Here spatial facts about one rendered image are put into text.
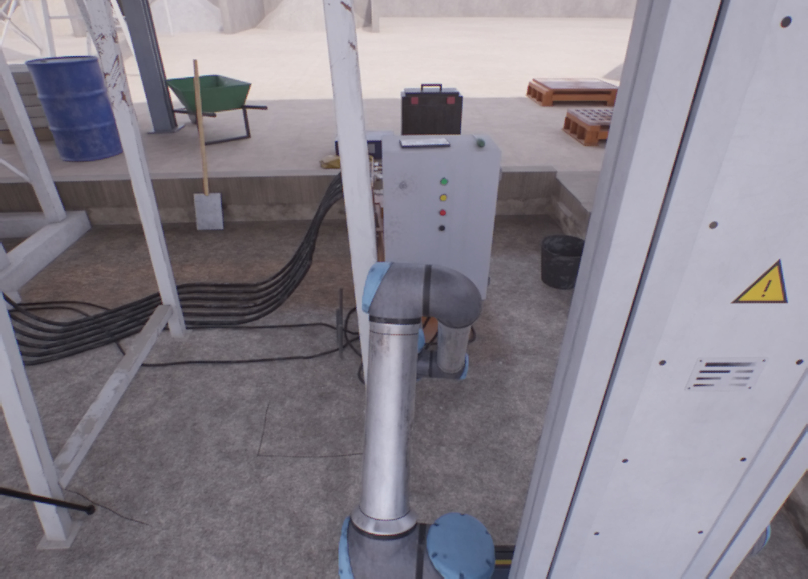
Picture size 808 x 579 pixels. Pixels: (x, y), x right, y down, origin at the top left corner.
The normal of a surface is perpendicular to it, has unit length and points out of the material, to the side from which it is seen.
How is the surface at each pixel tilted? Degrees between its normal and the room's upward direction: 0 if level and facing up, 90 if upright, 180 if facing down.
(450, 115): 90
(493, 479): 0
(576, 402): 90
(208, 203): 70
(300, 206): 90
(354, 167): 81
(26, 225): 90
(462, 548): 5
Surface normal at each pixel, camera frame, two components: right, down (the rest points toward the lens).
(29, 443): 0.05, 0.37
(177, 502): 0.00, -0.86
